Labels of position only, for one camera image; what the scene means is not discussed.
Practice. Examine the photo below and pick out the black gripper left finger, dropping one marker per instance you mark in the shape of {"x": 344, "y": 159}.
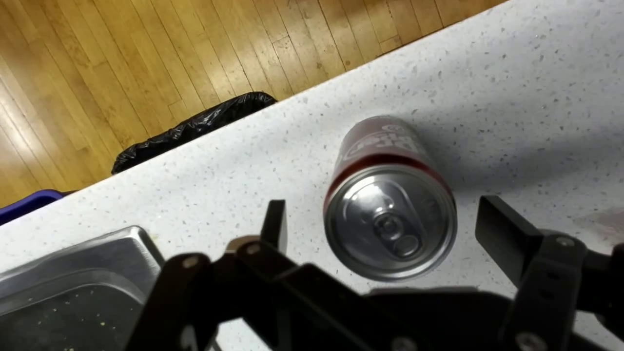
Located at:
{"x": 260, "y": 306}

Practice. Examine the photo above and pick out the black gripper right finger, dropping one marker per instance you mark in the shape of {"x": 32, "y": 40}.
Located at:
{"x": 553, "y": 280}

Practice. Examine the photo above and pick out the red soda can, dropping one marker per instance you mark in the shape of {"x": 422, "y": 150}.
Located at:
{"x": 391, "y": 222}

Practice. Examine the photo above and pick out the black trash bag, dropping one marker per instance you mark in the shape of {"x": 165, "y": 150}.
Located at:
{"x": 196, "y": 128}

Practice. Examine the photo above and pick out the stainless steel double sink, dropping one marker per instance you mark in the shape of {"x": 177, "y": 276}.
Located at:
{"x": 60, "y": 294}

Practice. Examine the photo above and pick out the blue bin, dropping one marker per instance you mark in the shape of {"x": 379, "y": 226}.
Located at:
{"x": 26, "y": 208}

